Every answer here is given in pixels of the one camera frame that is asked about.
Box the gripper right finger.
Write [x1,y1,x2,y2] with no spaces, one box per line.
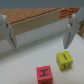
[62,14,83,51]

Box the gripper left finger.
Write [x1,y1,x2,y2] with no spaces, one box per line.
[0,13,19,52]

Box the pink block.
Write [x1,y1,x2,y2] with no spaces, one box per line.
[35,64,54,84]

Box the wooden drawer box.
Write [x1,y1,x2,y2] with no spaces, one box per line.
[0,7,84,43]

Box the wooden drawer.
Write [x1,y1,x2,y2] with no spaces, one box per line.
[0,20,84,84]

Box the yellow block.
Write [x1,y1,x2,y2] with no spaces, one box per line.
[55,50,74,72]

